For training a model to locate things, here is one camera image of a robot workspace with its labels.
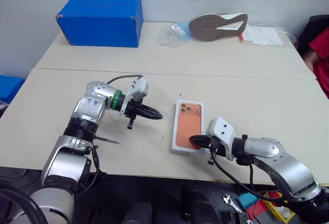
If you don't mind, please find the black cable tie tail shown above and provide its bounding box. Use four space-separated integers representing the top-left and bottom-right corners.
94 136 120 145

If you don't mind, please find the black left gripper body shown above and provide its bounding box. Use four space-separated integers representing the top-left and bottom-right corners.
124 100 144 130

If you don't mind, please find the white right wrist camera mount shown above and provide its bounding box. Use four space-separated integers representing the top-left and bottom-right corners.
205 117 236 162

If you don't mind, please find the thick black body cable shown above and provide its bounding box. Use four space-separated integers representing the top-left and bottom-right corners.
0 180 48 224

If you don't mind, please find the blue plastic crate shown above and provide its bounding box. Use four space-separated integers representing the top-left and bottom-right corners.
0 74 25 104

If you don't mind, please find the brown soled sneaker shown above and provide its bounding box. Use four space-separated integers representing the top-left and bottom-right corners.
188 13 249 41

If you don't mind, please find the teal block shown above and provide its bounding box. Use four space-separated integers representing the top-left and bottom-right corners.
236 193 259 208

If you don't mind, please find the dark rounded shape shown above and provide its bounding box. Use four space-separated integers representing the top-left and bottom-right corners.
122 202 155 224

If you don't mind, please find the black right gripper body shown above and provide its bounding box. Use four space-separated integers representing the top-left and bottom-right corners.
205 135 227 157

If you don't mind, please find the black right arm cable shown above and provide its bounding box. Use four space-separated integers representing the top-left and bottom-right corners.
207 154 294 209

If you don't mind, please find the black metal tool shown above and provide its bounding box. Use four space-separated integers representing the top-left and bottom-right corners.
230 211 252 224

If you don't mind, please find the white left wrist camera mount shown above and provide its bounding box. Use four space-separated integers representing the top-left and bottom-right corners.
119 77 150 117

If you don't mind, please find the crumpled clear plastic bag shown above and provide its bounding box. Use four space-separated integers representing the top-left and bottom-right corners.
157 22 193 48

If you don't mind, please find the person in red shirt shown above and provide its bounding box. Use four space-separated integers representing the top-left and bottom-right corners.
302 27 329 100

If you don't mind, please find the silver wrench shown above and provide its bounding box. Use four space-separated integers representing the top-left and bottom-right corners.
222 192 244 213

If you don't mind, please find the clear sleeve with white paper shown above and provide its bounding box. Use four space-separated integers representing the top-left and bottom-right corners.
239 23 296 47

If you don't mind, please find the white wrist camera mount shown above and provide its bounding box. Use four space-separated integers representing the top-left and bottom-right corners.
119 77 150 117
205 117 236 162

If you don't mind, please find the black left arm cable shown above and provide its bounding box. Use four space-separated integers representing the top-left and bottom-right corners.
74 74 143 199

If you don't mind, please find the red block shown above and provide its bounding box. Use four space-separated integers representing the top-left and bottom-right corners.
246 200 269 219

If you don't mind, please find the blue cardboard box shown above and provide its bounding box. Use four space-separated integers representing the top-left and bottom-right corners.
56 0 144 48

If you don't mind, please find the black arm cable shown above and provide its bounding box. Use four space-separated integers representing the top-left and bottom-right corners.
207 154 294 209
74 74 143 199

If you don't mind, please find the yellow plastic bin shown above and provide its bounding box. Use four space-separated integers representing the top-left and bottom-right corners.
262 192 295 222

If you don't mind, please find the orange smartphone box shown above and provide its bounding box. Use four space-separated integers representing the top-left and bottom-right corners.
170 99 208 156

